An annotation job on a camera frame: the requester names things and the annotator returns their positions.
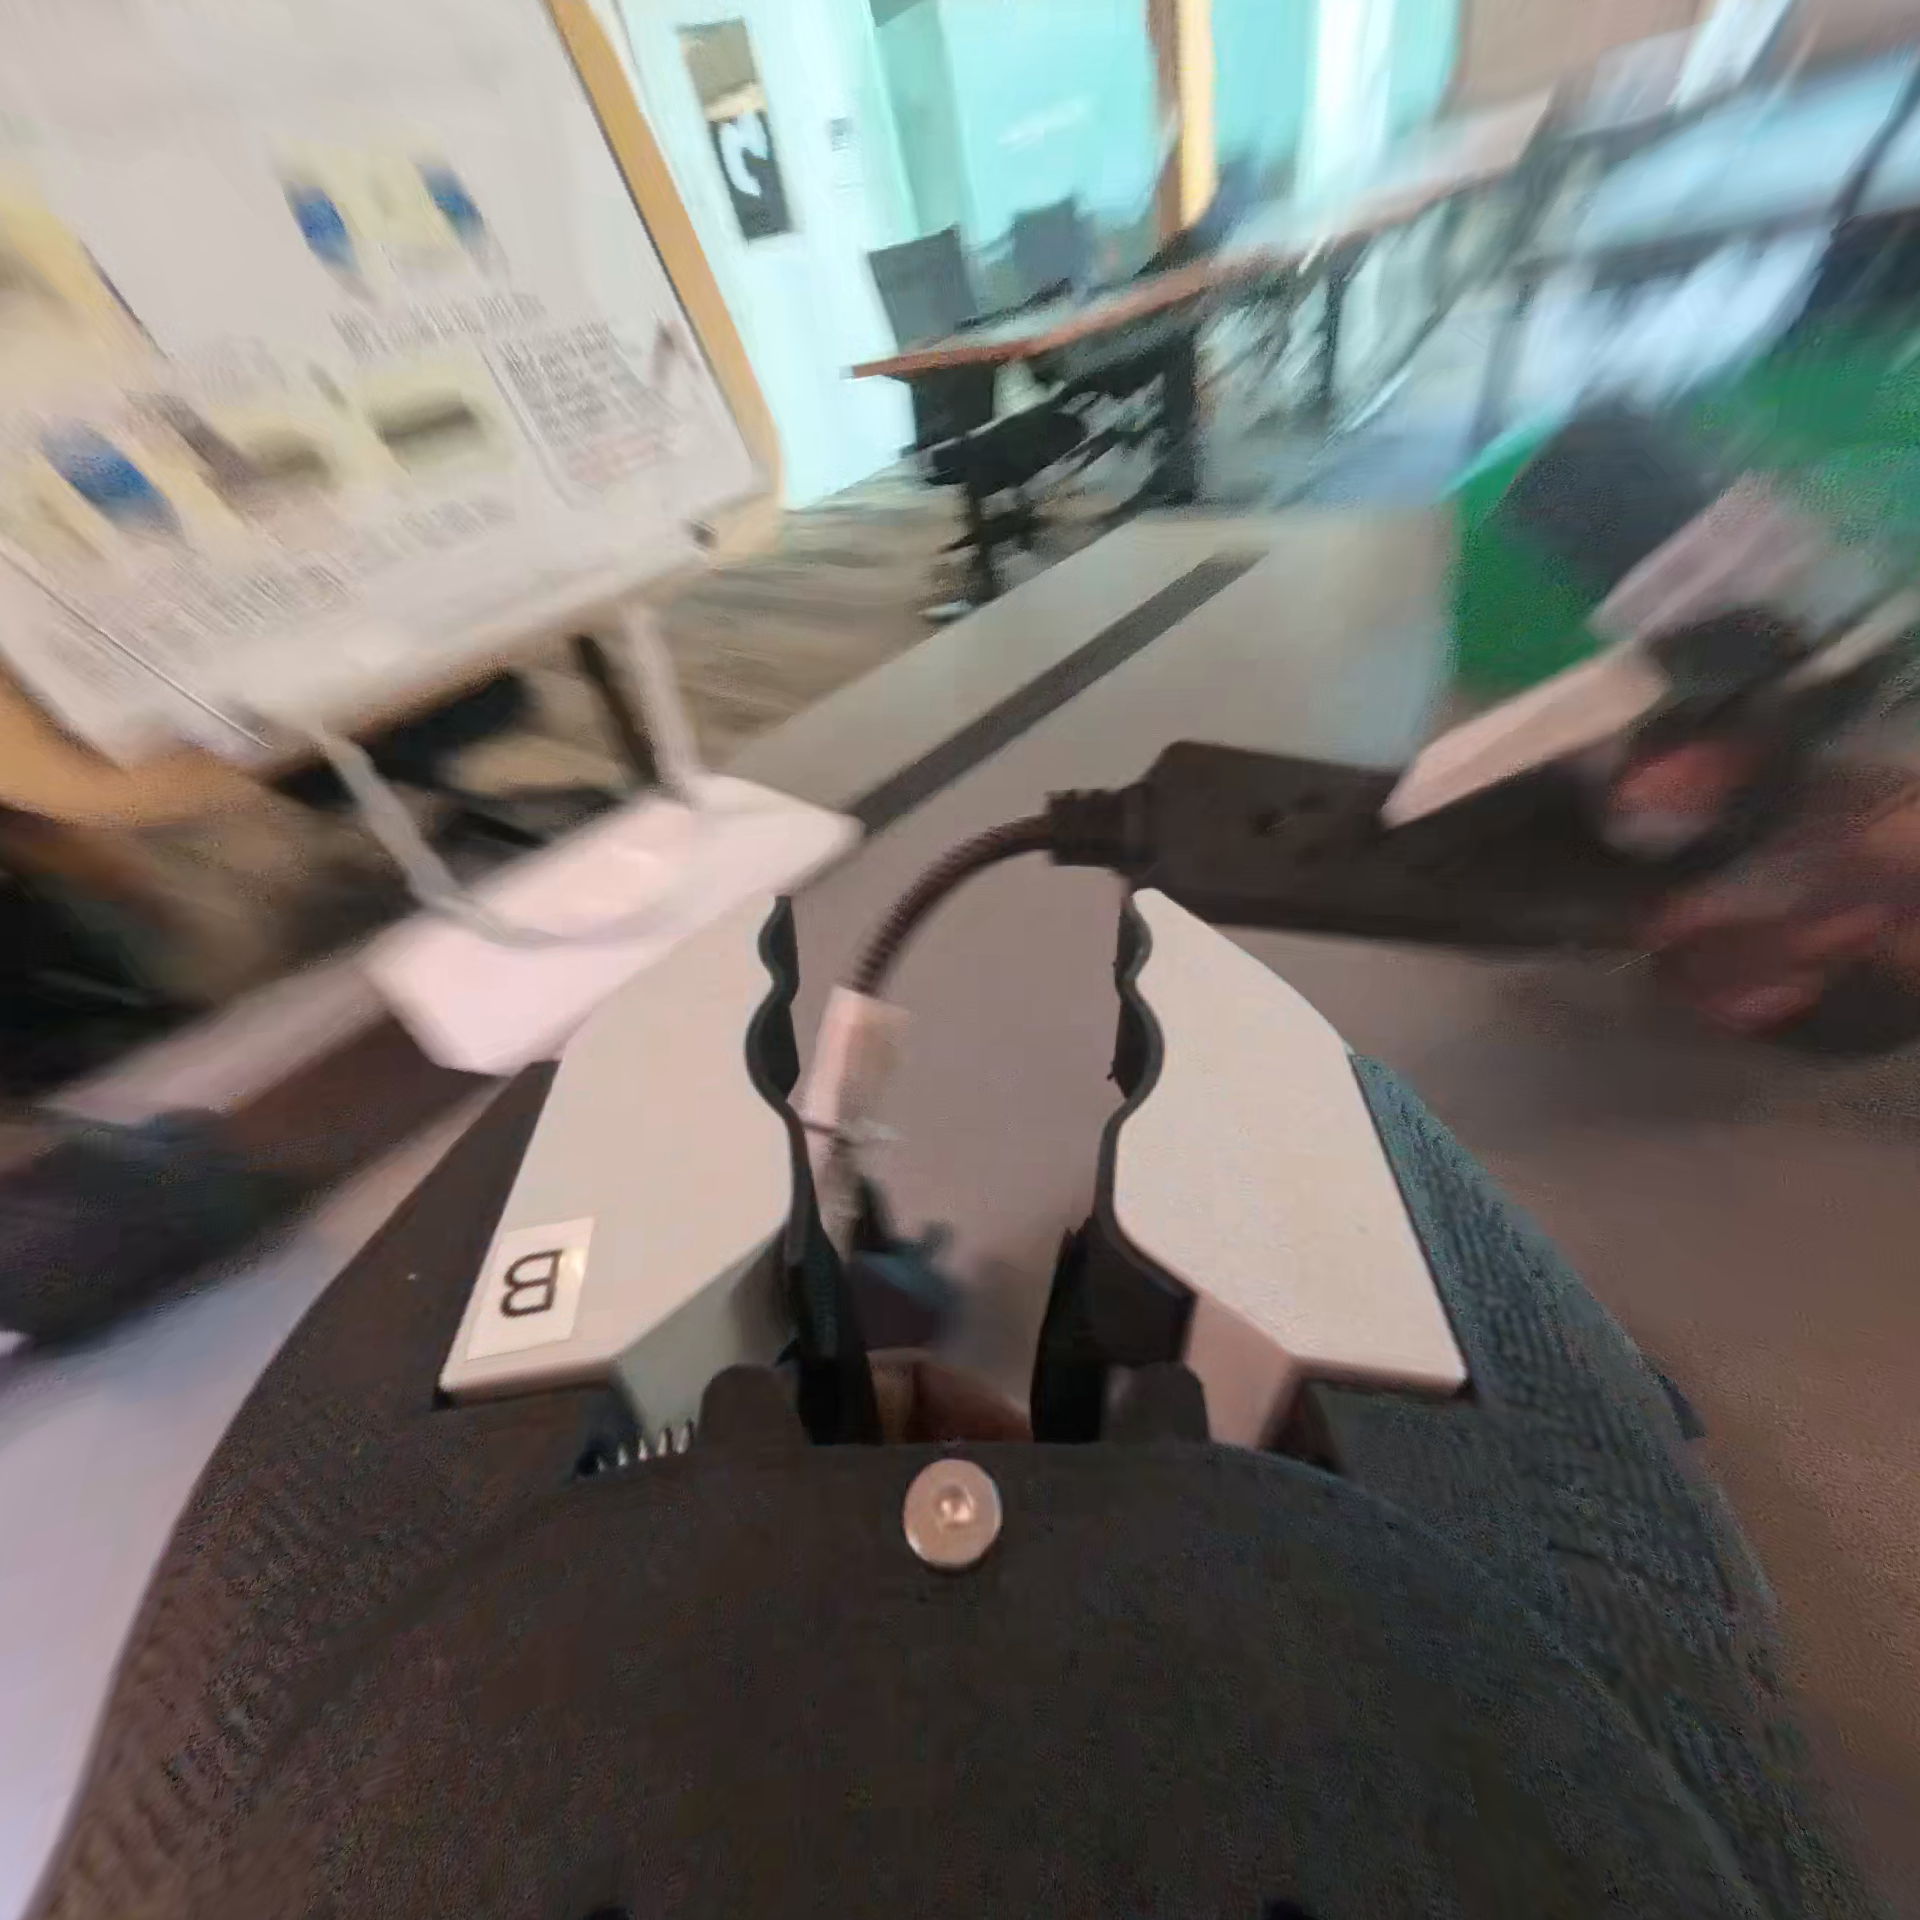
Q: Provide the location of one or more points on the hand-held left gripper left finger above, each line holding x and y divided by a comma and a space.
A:
645, 1171

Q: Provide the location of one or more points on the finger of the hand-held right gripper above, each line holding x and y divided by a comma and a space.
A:
1529, 735

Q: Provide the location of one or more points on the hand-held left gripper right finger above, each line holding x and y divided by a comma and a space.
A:
1259, 1185

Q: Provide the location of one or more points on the black power strip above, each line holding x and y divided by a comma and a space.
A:
1275, 856

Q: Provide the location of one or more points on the person's right hand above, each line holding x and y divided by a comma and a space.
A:
1757, 960

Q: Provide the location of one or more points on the green plastic bin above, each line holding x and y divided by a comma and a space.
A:
1515, 600

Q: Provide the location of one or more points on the wooden desk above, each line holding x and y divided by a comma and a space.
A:
1021, 339

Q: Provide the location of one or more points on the black office chair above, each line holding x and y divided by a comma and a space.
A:
921, 292

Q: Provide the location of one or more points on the large research poster board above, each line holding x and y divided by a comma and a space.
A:
301, 375

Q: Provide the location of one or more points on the black and white wall poster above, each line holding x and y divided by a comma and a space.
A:
743, 148

